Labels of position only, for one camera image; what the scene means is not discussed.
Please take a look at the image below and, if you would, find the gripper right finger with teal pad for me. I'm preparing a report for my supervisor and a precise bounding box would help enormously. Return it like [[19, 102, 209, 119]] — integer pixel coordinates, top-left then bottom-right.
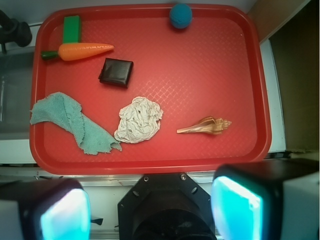
[[211, 158, 320, 240]]

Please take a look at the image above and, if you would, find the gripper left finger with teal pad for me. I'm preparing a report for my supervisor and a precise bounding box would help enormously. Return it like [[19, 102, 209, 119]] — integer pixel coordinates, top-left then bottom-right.
[[0, 178, 91, 240]]

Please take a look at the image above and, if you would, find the brown spiral seashell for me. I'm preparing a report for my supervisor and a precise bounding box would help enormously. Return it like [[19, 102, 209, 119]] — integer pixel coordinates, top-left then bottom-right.
[[176, 116, 232, 135]]

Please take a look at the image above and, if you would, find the teal knitted cloth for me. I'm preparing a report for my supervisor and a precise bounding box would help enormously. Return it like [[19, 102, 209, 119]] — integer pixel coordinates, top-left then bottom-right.
[[30, 92, 122, 155]]

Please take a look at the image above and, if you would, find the crumpled white paper ball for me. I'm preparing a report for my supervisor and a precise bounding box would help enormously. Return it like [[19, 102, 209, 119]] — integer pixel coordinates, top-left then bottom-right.
[[114, 96, 164, 144]]

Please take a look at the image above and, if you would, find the red plastic tray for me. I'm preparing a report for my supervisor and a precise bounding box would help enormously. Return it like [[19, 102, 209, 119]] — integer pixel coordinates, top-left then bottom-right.
[[30, 4, 272, 175]]

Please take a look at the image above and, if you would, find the grey toy sink basin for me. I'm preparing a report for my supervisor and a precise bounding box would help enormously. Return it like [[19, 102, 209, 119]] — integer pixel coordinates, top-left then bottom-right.
[[0, 47, 35, 145]]

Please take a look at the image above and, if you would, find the black square wrapped block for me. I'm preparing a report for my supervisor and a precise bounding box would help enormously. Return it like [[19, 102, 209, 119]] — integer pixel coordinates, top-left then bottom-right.
[[98, 58, 134, 89]]

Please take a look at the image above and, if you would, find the orange plastic toy carrot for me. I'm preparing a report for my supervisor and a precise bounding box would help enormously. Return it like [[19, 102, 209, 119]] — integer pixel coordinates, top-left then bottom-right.
[[40, 42, 115, 61]]

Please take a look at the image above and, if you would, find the green rectangular block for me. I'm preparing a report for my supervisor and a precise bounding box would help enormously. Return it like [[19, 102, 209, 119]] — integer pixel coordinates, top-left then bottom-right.
[[62, 15, 82, 44]]

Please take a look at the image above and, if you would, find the brown cardboard box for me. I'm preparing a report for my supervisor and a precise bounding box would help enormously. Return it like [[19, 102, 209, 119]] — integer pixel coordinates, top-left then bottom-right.
[[247, 0, 320, 46]]

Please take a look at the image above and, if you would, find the blue crocheted ball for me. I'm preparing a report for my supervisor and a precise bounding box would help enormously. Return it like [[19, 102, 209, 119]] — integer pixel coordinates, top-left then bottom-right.
[[169, 3, 193, 29]]

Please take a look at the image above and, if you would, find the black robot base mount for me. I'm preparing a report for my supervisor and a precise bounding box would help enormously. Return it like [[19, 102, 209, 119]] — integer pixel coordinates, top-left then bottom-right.
[[117, 173, 217, 240]]

